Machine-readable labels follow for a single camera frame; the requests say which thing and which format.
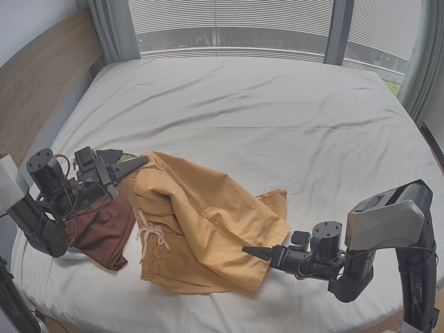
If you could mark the brown garment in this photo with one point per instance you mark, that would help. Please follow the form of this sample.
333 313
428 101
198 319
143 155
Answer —
104 234

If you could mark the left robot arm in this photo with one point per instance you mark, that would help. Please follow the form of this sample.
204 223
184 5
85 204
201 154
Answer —
41 227

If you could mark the window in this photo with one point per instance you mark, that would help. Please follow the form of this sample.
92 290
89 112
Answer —
242 12

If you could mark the mustard yellow shorts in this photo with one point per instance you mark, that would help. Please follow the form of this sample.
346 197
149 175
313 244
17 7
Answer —
208 227

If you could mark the bed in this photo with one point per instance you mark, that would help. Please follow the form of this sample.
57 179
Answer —
242 123

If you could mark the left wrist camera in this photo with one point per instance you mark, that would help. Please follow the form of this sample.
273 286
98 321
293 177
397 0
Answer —
85 158

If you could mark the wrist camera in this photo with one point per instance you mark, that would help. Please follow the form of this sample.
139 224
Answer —
300 238
85 158

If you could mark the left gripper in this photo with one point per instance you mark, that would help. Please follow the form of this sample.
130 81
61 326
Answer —
104 182

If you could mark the black garment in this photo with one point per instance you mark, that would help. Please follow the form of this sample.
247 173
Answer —
111 156

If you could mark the white garment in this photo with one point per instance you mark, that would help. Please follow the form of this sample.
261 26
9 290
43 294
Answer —
74 255

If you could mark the grey-green curtain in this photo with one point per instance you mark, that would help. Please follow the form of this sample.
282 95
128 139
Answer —
107 19
425 64

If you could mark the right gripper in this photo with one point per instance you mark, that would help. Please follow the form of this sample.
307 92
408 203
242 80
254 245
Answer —
289 258

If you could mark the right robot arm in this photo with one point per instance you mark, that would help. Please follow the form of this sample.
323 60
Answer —
381 220

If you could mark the green garment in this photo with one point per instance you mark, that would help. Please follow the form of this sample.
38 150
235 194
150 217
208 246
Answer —
127 157

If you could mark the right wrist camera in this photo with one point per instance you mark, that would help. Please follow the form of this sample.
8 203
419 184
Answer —
300 238

